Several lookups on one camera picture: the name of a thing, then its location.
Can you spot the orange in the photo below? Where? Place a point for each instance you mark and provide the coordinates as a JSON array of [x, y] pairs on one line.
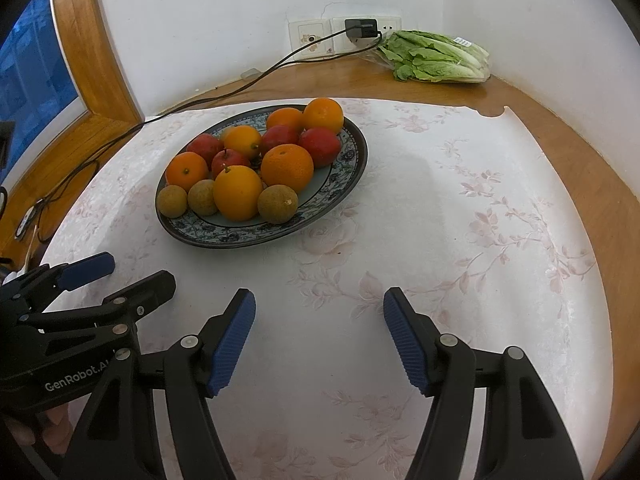
[[287, 166], [186, 170], [237, 192], [322, 115], [243, 141], [285, 120]]

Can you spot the black plug-in charger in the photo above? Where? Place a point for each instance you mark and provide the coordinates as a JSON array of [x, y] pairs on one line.
[[361, 29]]

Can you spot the small green-brown round fruit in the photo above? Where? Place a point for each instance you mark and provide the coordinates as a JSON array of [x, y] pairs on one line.
[[202, 196], [277, 203], [225, 133], [171, 200]]

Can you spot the small white device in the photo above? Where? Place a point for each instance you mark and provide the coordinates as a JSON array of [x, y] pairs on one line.
[[25, 222]]

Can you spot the bagged green lettuce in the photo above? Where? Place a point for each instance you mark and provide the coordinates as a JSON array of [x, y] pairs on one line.
[[435, 57]]

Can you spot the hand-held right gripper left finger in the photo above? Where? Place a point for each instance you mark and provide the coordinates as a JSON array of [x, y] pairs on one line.
[[232, 345]]

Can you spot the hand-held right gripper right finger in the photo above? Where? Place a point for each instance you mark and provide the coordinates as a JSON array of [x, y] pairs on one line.
[[405, 345]]

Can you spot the wooden window frame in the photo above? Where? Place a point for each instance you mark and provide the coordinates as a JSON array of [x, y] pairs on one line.
[[95, 60]]

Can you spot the small clear plastic piece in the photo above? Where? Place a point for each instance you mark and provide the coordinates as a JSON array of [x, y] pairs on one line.
[[250, 74]]

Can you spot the blue patterned ceramic plate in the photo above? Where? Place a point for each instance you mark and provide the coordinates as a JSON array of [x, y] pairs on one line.
[[240, 232]]

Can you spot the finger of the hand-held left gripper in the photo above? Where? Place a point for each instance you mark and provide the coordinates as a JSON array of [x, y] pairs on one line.
[[150, 287], [90, 267]]

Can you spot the person's left hand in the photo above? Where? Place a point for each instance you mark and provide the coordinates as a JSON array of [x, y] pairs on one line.
[[55, 430]]

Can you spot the glass window pane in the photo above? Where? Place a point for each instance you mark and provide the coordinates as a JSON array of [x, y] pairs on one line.
[[35, 75]]

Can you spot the white round-port wall socket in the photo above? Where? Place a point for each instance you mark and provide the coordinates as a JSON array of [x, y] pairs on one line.
[[307, 35]]

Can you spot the white floral tablecloth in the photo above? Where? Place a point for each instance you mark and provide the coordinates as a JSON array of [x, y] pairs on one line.
[[475, 260]]

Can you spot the white power wall socket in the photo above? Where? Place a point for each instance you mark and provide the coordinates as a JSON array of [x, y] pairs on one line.
[[390, 27]]

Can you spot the red apple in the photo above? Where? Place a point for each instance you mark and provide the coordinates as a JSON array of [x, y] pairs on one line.
[[279, 139], [204, 146], [230, 162], [320, 146]]

